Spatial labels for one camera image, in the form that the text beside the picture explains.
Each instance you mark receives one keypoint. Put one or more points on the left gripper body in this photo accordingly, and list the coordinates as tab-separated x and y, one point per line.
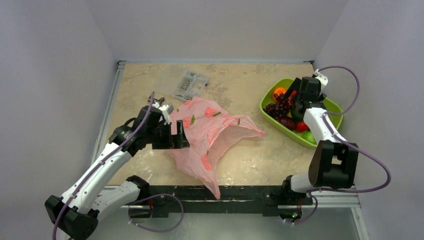
157	137

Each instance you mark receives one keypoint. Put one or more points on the fake orange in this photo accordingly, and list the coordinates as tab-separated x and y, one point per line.
279	92

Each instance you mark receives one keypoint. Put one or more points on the aluminium frame rail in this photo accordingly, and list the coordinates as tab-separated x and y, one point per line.
104	126

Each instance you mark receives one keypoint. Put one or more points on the fake red tomato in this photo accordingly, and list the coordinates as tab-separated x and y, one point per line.
292	95

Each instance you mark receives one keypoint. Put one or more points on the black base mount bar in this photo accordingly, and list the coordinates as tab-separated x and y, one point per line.
268	200

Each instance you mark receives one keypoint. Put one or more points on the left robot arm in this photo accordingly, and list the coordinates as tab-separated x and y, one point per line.
78	211

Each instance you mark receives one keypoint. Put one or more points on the fake dark red plum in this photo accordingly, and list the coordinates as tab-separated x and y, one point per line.
288	122

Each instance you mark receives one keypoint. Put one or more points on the black metal clamp tool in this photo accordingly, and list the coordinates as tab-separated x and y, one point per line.
156	101

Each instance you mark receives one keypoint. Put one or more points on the clear screw organizer box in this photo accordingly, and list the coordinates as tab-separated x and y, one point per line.
191	85

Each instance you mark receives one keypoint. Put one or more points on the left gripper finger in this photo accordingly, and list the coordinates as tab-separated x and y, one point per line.
174	128
181	139

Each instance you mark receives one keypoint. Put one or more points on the green plastic tray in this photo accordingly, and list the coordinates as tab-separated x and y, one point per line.
293	135

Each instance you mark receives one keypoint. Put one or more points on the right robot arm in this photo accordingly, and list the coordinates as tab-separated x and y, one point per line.
334	163

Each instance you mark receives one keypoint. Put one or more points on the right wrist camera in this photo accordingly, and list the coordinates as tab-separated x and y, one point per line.
323	79

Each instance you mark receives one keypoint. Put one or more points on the fake dark grapes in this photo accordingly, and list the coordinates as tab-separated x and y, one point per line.
280	108

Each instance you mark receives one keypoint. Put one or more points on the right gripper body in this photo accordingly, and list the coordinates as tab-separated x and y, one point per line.
298	103

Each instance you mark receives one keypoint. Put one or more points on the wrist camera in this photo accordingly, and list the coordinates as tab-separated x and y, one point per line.
166	110
323	79

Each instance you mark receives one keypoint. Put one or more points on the fake green lime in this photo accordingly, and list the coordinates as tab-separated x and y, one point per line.
309	137

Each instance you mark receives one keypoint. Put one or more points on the fake green avocado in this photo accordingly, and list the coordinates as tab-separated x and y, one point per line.
295	115

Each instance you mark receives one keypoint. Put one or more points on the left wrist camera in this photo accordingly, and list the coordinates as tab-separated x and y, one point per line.
166	110

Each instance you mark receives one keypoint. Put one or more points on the pink plastic bag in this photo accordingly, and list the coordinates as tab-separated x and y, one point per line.
210	131

